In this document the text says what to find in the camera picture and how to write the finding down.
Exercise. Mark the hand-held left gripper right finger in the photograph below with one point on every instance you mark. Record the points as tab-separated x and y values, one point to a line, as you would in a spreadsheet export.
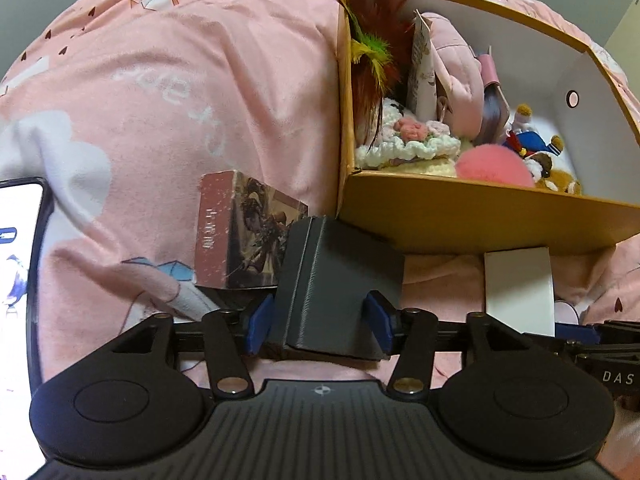
381	325

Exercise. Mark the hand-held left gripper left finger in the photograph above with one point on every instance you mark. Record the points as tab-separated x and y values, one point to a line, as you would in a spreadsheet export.
259	327

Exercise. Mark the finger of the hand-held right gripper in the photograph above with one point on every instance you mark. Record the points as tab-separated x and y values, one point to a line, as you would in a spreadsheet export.
575	331
600	351

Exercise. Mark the round metal compact mirror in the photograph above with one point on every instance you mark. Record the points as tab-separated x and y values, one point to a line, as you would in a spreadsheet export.
566	311

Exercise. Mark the dark grey box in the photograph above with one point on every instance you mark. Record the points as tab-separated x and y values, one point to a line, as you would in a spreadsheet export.
330	285

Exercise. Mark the small white box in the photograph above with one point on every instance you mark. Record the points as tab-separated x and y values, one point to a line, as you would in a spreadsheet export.
517	290

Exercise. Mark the brown picture card box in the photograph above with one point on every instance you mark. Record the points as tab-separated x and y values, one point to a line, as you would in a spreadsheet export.
250	230

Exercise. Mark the yellow cardboard box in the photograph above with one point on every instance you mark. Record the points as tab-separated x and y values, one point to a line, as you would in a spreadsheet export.
450	215

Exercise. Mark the brown white yellow plush toy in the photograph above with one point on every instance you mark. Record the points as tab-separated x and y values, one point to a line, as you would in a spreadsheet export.
560	180

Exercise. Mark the pink plush ball green leaves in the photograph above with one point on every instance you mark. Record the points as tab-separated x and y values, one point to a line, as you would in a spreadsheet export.
492	165

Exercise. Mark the plush bear doll blue outfit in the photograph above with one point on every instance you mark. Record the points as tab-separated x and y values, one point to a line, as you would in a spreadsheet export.
527	140

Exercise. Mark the cream crochet flower piece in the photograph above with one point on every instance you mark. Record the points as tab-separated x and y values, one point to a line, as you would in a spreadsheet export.
400	147

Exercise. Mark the dark hair doll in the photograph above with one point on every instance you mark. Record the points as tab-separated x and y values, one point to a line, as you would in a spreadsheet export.
495	115

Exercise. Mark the smartphone with lit screen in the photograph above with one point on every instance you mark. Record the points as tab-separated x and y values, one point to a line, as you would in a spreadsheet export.
20	285

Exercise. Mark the printed paper tag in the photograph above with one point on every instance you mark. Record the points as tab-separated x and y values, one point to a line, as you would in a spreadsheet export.
422	75

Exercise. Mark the pink plush toy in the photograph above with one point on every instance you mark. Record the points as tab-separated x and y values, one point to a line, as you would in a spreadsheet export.
452	65

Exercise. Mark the red and green feather toy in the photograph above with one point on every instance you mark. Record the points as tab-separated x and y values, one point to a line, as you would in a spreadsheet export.
372	55

